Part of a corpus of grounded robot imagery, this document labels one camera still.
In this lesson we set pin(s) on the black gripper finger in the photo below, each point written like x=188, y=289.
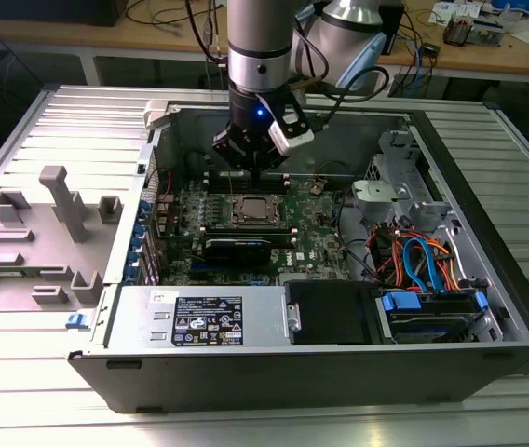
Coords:
x=232, y=146
x=274, y=160

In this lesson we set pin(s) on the metal locking lever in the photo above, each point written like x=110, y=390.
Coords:
x=230, y=186

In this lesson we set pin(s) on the silver CPU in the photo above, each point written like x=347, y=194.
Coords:
x=256, y=208

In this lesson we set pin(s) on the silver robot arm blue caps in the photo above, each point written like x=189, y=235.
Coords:
x=257, y=28

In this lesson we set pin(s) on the RAM slot white clips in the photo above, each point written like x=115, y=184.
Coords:
x=276, y=183
x=246, y=232
x=276, y=174

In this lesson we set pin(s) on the CPU socket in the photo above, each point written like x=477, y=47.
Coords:
x=282, y=210

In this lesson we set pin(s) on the CPU cooler copper fins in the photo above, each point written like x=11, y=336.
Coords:
x=457, y=30

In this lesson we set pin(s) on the round coin cell battery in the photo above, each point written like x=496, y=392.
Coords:
x=316, y=188

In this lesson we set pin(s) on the green motherboard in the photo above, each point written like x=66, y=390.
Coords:
x=316, y=233

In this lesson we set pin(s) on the black graphics card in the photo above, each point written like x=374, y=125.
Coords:
x=236, y=251

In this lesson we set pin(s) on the blue card retainer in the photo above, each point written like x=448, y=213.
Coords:
x=131, y=274
x=139, y=233
x=136, y=252
x=144, y=212

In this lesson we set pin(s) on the silver drive cage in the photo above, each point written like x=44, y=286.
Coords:
x=385, y=153

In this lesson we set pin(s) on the silver chipset heatsink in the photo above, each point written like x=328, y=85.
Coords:
x=292, y=279

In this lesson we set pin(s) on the black drive bay box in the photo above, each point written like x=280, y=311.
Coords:
x=329, y=312

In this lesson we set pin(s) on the black tower box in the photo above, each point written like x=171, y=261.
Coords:
x=392, y=28

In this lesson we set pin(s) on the hard disk in blue carrier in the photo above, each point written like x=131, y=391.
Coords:
x=397, y=302

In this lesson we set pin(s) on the small black box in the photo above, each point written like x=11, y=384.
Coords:
x=430, y=49

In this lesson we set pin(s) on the silver power supply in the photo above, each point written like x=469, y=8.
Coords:
x=139, y=326

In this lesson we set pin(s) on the grey parts rack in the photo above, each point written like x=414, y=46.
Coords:
x=36, y=242

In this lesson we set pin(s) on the black PC case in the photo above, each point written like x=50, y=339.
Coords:
x=292, y=382

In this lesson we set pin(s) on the black computer box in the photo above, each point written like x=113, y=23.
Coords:
x=50, y=11

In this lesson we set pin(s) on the wooden desk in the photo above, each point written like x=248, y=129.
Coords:
x=478, y=58

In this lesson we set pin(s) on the blue plastic clip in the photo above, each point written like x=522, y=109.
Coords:
x=77, y=320

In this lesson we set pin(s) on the grey metal device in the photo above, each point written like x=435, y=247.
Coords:
x=488, y=32

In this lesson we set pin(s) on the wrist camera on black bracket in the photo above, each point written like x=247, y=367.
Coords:
x=292, y=135

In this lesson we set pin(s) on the silver bracket with round hole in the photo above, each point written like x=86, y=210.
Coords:
x=376, y=200

